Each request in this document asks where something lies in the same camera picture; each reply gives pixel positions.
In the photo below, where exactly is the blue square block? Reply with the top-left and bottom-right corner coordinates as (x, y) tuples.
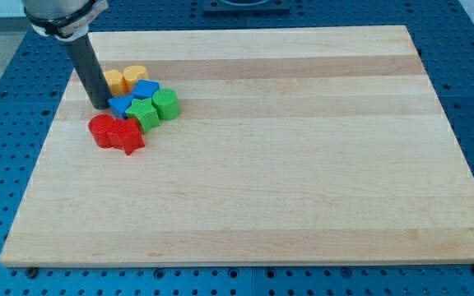
(131, 80), (160, 99)

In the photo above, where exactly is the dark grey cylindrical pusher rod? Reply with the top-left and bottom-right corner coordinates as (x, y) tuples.
(65, 34), (112, 110)

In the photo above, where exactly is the yellow pentagon block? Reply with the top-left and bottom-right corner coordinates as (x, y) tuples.
(103, 70), (128, 97)

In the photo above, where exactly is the blue triangle block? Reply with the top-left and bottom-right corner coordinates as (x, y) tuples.
(108, 95), (133, 119)

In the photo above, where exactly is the yellow heart block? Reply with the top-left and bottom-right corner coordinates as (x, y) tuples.
(123, 65), (149, 92)

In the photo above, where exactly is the green star block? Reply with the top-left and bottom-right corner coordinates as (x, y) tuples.
(125, 98), (160, 134)

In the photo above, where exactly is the red star block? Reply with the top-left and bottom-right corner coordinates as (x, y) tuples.
(107, 118), (145, 155)

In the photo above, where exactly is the green cylinder block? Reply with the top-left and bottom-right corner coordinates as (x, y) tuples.
(152, 88), (180, 120)

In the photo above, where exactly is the large wooden board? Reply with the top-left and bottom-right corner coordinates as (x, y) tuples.
(0, 25), (474, 268)

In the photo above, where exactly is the red cylinder block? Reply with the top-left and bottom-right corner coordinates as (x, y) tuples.
(88, 113), (114, 148)

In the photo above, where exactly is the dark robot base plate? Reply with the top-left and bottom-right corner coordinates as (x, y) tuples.
(202, 0), (291, 16)

